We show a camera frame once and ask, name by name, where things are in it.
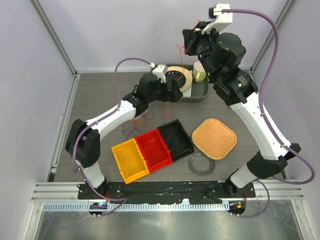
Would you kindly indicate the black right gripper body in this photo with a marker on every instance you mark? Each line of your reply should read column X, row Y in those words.
column 201, row 45

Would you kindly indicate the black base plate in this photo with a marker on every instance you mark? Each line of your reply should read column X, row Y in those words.
column 174, row 192

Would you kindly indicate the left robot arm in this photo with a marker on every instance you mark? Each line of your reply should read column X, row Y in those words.
column 84, row 139

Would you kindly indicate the dark green tray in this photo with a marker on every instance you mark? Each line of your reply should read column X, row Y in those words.
column 199, row 89

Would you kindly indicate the red plastic bin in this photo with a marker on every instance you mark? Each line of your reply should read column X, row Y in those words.
column 154, row 150

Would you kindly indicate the aluminium frame post right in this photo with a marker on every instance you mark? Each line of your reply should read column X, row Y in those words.
column 280, row 20

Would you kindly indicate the aluminium front rail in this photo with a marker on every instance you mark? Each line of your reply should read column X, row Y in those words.
column 76, row 196

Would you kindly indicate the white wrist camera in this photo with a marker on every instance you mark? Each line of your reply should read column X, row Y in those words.
column 219, row 19
column 159, row 70

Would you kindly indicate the tan rimmed black plate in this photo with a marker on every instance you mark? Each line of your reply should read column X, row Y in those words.
column 181, row 75

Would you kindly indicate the woven orange basket tray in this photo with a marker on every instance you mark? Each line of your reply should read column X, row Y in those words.
column 214, row 139

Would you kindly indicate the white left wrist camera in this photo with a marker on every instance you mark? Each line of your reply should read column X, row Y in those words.
column 159, row 70

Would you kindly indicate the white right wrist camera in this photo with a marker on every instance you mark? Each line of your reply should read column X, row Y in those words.
column 219, row 19

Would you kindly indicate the green mug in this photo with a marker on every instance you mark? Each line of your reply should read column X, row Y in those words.
column 198, row 72

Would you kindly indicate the white paper sheet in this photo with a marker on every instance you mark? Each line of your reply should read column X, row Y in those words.
column 187, row 93

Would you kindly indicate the yellow plastic bin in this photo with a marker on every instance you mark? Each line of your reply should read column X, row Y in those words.
column 130, row 161

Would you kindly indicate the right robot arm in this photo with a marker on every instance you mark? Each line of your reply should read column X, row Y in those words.
column 220, row 55

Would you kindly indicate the aluminium frame post left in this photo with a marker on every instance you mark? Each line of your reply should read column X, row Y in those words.
column 53, row 35

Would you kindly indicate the aluminium frame post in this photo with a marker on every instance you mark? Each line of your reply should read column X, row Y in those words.
column 280, row 20
column 53, row 35

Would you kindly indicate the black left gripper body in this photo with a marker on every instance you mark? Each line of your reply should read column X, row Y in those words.
column 161, row 94

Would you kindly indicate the black plastic bin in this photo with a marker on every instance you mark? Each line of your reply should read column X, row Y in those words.
column 177, row 140

